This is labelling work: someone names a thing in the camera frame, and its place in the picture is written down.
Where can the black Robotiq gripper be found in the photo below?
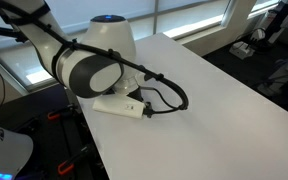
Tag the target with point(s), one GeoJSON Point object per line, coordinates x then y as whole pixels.
{"type": "Point", "coordinates": [136, 94]}

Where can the white robot base blue lights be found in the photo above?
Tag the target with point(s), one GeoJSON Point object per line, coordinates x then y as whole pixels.
{"type": "Point", "coordinates": [7, 150]}

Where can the orange black bar clamp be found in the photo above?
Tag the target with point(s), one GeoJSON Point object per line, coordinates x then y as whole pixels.
{"type": "Point", "coordinates": [53, 116]}
{"type": "Point", "coordinates": [65, 168]}

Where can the black robot mounting stand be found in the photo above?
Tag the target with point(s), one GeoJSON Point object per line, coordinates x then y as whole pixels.
{"type": "Point", "coordinates": [34, 110]}

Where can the white device on floor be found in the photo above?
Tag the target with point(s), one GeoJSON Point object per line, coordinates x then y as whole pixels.
{"type": "Point", "coordinates": [240, 50]}

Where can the black white headset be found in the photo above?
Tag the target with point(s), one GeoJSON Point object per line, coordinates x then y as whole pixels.
{"type": "Point", "coordinates": [254, 36]}

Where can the grey office equipment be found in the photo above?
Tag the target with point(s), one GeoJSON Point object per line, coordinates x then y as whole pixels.
{"type": "Point", "coordinates": [284, 75]}

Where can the black white background machine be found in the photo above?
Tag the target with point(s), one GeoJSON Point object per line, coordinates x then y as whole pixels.
{"type": "Point", "coordinates": [280, 16]}

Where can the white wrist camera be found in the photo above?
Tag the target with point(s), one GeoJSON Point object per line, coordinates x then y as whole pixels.
{"type": "Point", "coordinates": [117, 107]}

